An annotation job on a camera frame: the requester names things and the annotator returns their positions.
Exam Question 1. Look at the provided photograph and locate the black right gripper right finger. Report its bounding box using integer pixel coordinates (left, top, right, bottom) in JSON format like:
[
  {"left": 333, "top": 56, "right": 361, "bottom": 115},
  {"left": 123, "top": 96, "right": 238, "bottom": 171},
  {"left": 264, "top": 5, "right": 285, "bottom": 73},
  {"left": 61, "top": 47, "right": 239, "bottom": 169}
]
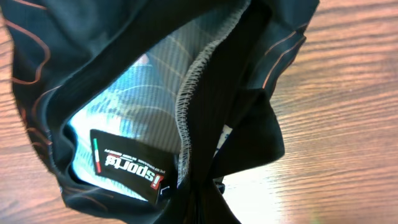
[{"left": 200, "top": 179, "right": 241, "bottom": 224}]

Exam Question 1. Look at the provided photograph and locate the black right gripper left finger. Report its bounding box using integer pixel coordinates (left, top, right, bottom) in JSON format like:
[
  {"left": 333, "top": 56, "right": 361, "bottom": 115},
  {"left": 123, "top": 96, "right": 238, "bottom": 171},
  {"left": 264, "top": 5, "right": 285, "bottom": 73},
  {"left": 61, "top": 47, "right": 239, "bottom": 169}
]
[{"left": 158, "top": 180, "right": 199, "bottom": 224}]

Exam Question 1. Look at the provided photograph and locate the black printed cycling jersey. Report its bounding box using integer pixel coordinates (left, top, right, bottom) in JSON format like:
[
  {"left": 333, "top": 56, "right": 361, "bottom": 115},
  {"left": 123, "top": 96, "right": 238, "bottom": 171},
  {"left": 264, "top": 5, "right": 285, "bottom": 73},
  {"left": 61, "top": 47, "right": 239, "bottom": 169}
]
[{"left": 1, "top": 0, "right": 318, "bottom": 223}]

